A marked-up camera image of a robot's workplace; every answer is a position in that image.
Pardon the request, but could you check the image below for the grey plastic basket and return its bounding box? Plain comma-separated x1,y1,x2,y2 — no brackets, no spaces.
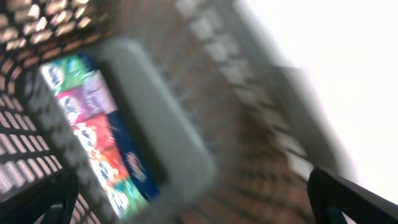
1,0,341,223

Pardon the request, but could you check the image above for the colourful tissue multipack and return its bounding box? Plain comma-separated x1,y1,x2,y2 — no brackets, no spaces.
39,54,159,219

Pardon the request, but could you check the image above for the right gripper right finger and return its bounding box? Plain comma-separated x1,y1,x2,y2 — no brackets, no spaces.
307,167,397,224

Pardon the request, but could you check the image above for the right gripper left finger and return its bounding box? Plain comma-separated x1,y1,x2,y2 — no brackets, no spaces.
1,170,79,223

